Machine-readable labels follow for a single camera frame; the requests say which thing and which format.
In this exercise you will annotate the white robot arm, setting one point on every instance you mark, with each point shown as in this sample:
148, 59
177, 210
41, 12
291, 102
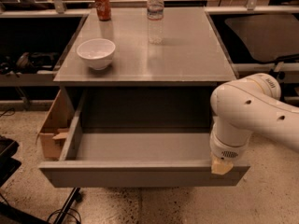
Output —
246, 106

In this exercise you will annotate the clear plastic water bottle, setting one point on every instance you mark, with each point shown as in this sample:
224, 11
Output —
155, 15

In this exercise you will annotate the black chair base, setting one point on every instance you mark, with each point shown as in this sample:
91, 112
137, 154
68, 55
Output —
21, 197

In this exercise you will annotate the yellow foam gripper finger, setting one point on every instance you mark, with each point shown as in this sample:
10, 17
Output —
219, 166

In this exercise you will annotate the white ceramic bowl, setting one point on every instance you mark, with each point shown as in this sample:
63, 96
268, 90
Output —
97, 53

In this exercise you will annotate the grey top drawer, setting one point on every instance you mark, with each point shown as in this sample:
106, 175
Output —
135, 160

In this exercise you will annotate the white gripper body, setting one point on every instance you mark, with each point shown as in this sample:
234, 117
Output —
224, 151

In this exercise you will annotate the black headphones on shelf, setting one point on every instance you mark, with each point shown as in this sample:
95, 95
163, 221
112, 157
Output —
29, 63

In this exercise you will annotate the red soda can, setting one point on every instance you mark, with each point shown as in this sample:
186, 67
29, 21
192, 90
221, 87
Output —
103, 9

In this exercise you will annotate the grey drawer cabinet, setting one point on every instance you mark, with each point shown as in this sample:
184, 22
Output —
147, 88

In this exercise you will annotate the black office chair seat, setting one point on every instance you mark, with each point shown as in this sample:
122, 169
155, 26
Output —
268, 37

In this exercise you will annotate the brown cardboard box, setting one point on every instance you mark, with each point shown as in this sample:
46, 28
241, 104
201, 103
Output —
55, 127

